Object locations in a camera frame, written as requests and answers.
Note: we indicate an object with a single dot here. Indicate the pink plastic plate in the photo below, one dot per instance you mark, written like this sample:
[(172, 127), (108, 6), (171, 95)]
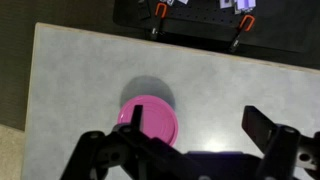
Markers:
[(156, 116)]

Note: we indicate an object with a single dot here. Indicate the black perforated base board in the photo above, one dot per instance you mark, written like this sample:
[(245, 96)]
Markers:
[(200, 16)]

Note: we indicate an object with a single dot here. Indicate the orange and black clamp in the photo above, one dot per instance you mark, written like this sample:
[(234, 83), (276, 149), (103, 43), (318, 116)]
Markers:
[(243, 28), (159, 20)]

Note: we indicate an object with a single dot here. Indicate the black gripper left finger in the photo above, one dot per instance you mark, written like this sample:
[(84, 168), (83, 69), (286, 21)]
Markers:
[(133, 146)]

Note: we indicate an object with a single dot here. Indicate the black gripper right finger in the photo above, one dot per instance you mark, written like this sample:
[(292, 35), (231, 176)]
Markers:
[(266, 128)]

